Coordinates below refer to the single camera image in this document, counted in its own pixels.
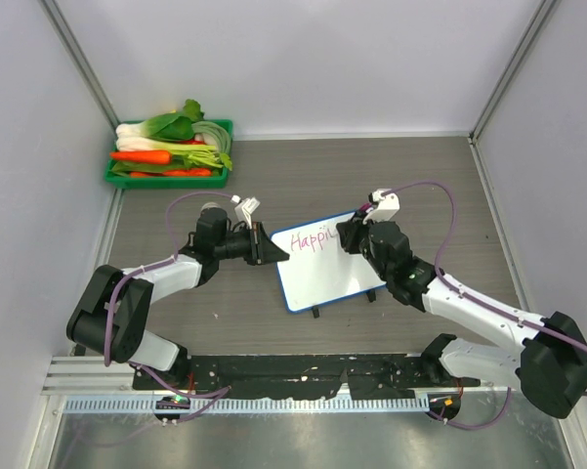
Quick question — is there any pale green bean bundle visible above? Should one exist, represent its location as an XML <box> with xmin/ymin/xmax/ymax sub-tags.
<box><xmin>191</xmin><ymin>120</ymin><xmax>232</xmax><ymax>154</ymax></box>

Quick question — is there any blue framed whiteboard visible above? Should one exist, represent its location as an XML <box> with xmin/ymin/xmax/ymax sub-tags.
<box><xmin>271</xmin><ymin>211</ymin><xmax>385</xmax><ymax>314</ymax></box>

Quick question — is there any white slotted cable duct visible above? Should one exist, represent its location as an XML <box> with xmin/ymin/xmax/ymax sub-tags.
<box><xmin>63</xmin><ymin>395</ymin><xmax>430</xmax><ymax>415</ymax></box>

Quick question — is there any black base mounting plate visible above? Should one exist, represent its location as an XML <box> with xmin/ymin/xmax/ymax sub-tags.
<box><xmin>154</xmin><ymin>354</ymin><xmax>480</xmax><ymax>401</ymax></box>

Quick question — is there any green plastic tray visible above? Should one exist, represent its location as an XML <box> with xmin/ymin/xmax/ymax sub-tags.
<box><xmin>104</xmin><ymin>119</ymin><xmax>233</xmax><ymax>190</ymax></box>

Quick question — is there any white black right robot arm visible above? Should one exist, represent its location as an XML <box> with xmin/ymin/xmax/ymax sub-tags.
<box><xmin>337</xmin><ymin>218</ymin><xmax>587</xmax><ymax>419</ymax></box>

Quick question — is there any green bok choy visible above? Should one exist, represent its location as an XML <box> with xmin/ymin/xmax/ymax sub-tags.
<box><xmin>115</xmin><ymin>99</ymin><xmax>204</xmax><ymax>150</ymax></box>

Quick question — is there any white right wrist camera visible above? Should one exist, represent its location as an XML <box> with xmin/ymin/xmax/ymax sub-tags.
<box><xmin>362</xmin><ymin>189</ymin><xmax>400</xmax><ymax>225</ymax></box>

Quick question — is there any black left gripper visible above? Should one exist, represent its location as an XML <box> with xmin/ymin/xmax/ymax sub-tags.
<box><xmin>215</xmin><ymin>223</ymin><xmax>288</xmax><ymax>267</ymax></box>

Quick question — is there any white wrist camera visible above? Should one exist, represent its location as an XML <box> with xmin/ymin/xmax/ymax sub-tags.
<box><xmin>231</xmin><ymin>194</ymin><xmax>261</xmax><ymax>229</ymax></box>
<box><xmin>362</xmin><ymin>189</ymin><xmax>400</xmax><ymax>225</ymax></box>

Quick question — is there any white marker with magenta cap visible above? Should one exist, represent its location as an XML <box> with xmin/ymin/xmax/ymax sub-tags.
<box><xmin>341</xmin><ymin>202</ymin><xmax>374</xmax><ymax>245</ymax></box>

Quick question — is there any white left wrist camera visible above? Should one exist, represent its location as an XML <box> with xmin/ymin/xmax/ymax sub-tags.
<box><xmin>231</xmin><ymin>194</ymin><xmax>261</xmax><ymax>229</ymax></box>

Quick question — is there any red bull can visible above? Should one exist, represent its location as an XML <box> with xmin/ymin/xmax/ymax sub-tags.
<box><xmin>200</xmin><ymin>201</ymin><xmax>221</xmax><ymax>215</ymax></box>

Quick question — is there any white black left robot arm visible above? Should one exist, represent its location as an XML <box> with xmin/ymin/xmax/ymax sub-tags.
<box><xmin>66</xmin><ymin>205</ymin><xmax>289</xmax><ymax>390</ymax></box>

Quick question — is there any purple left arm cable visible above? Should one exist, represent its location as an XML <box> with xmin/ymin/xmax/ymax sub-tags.
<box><xmin>103</xmin><ymin>191</ymin><xmax>240</xmax><ymax>392</ymax></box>

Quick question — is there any small orange carrot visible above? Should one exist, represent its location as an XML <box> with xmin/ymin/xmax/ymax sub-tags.
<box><xmin>129</xmin><ymin>168</ymin><xmax>212</xmax><ymax>178</ymax></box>

